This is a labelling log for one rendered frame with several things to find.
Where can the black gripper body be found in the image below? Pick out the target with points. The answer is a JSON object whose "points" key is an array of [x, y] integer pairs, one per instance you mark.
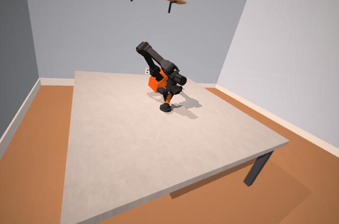
{"points": [[165, 90]]}

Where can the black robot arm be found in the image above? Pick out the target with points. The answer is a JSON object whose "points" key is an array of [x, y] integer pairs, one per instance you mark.
{"points": [[167, 67]]}

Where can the orange knob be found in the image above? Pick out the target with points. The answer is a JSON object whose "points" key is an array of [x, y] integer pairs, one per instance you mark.
{"points": [[168, 98]]}

